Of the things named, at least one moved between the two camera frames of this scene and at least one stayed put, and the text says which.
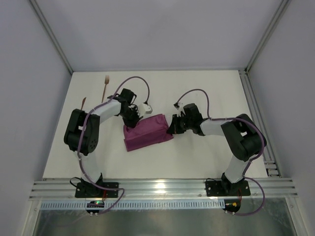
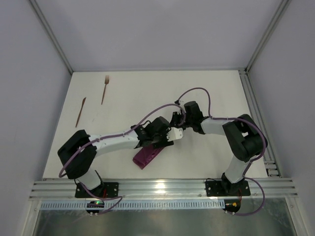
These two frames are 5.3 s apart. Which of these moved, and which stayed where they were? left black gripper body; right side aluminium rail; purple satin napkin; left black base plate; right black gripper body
Moved: purple satin napkin; left black gripper body
Stayed: right black gripper body; left black base plate; right side aluminium rail
